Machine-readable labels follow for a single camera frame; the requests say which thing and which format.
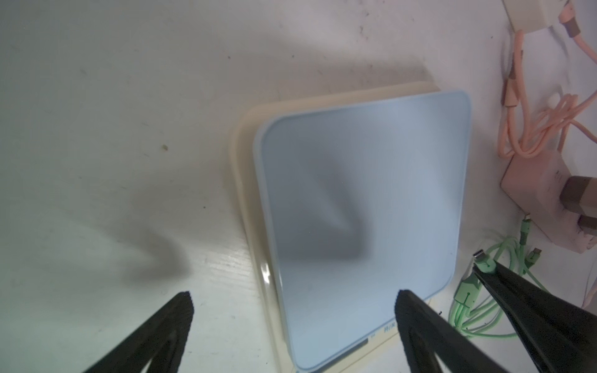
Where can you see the cream blue electronic scale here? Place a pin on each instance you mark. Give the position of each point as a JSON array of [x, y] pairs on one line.
[[346, 199], [533, 15]]

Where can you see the pink power strip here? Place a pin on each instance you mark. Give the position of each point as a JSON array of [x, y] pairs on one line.
[[535, 185]]

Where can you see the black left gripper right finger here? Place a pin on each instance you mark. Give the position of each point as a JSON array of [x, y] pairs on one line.
[[430, 342]]

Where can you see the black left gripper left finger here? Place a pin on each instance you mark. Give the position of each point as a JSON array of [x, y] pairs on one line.
[[157, 345]]

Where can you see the cream blue front electronic scale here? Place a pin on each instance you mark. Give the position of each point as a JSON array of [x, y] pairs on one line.
[[346, 199]]

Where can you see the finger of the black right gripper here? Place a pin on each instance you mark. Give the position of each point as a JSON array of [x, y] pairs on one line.
[[558, 336]]

